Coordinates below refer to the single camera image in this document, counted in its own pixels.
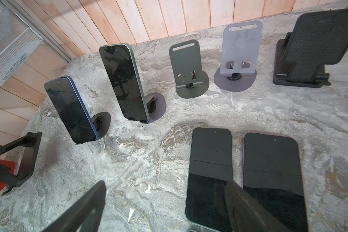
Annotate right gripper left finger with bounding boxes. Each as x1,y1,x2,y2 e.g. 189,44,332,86
44,181,106,232

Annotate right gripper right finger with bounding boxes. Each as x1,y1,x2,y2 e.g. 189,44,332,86
224,181,290,232

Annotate black phone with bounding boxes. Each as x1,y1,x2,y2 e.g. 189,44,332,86
185,128,233,232

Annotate black stand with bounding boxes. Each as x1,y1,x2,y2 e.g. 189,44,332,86
273,9,348,88
0,131,43,195

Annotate grey round stand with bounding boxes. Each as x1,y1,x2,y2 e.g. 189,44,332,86
169,40,209,99

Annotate purple phone stand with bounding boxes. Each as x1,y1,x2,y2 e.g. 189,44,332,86
214,20,263,92

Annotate grey stand back left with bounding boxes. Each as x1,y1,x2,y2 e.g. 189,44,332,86
91,112,111,140

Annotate blue phone back left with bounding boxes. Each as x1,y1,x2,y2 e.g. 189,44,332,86
44,76,99,144

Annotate grey stand back centre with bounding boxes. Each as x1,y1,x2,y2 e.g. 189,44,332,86
140,92,167,124

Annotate green phone back centre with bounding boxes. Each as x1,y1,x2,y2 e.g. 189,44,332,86
99,43,150,123

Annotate red pencil cup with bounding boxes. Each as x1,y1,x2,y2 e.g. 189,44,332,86
0,158,16,195

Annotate white wire mesh shelf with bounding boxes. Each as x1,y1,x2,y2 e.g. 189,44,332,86
0,6,43,88

